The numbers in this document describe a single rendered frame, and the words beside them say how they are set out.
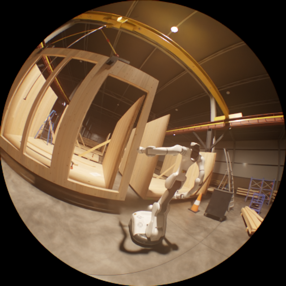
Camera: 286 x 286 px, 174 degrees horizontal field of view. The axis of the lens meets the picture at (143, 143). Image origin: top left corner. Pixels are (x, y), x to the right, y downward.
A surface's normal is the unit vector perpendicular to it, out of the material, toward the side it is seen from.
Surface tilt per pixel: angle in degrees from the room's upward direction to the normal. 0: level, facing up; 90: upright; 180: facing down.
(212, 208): 90
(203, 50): 180
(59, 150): 90
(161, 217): 55
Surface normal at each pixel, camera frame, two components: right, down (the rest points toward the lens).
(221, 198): -0.76, -0.34
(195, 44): -0.31, 0.94
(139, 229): 0.42, -0.78
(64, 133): 0.43, -0.01
